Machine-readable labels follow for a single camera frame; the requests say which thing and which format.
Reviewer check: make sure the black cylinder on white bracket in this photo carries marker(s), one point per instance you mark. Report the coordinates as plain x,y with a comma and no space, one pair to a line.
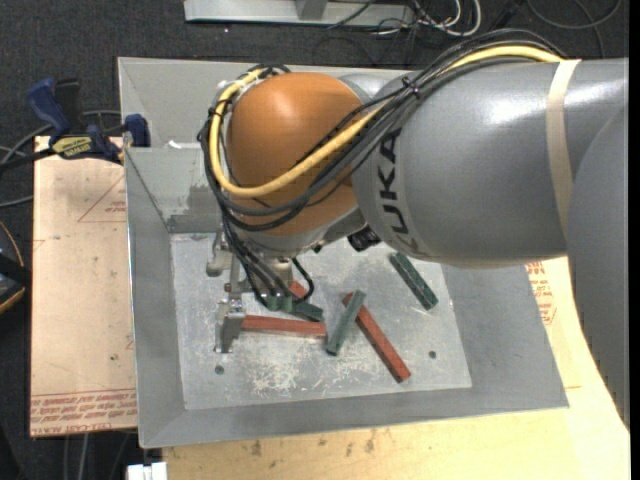
364,240

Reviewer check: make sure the grey metal bin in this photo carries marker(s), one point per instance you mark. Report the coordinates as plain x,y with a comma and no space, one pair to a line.
155,318

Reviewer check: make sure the dark green flat block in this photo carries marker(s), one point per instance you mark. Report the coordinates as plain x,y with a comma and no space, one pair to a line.
309,311
414,280
345,323

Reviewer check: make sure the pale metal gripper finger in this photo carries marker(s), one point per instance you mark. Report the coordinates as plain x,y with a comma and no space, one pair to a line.
236,308
232,330

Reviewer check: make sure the brown cardboard board red print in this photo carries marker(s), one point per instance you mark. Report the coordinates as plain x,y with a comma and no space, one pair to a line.
80,268

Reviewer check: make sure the red-brown flat block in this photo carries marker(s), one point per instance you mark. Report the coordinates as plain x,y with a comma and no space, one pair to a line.
382,343
285,325
299,289

